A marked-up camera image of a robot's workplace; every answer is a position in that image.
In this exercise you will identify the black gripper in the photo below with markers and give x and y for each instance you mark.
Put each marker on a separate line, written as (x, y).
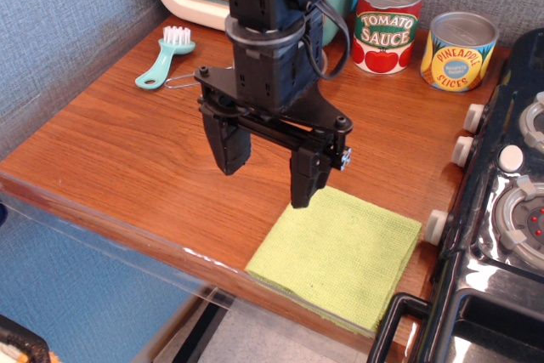
(272, 91)

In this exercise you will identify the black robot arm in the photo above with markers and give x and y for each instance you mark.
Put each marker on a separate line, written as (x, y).
(272, 91)

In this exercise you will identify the green folded towel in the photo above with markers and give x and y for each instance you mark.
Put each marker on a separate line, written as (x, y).
(341, 256)

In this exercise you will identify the small steel pan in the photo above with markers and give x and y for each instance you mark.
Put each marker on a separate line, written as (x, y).
(188, 80)

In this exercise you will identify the teal dish brush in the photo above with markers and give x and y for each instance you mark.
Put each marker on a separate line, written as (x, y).
(176, 40)

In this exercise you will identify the white stove knob front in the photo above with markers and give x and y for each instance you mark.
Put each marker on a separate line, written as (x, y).
(435, 226)

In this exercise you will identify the white stove knob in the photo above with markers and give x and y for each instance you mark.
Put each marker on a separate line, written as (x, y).
(435, 226)
(461, 150)
(473, 117)

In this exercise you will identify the tomato sauce can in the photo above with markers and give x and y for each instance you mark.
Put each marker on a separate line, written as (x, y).
(384, 34)

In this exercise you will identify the white stove knob middle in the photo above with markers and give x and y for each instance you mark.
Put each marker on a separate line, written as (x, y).
(461, 150)

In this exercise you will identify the white stove knob rear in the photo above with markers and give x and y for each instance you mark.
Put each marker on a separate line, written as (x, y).
(473, 117)

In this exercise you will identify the pineapple slices can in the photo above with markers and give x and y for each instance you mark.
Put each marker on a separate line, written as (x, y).
(458, 51)

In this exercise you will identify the black toy stove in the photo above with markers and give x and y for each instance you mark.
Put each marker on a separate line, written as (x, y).
(486, 303)

